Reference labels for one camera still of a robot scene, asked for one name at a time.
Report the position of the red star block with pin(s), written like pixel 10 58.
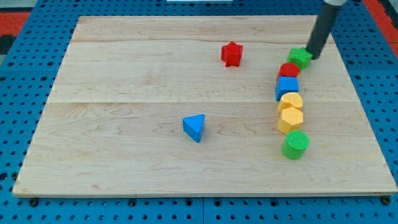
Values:
pixel 231 54

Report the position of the green star block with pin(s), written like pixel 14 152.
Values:
pixel 300 57

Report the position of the blue triangle block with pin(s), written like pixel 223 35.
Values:
pixel 194 126

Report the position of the light wooden board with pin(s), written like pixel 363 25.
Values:
pixel 112 125

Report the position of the blue cube block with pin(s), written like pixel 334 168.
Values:
pixel 285 85

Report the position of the yellow rounded block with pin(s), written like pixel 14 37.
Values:
pixel 290 99

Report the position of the yellow hexagon block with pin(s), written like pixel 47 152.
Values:
pixel 290 119

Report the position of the red cylinder block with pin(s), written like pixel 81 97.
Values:
pixel 288 70

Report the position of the green cylinder block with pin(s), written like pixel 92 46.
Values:
pixel 295 144

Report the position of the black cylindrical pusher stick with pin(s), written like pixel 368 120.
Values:
pixel 325 21

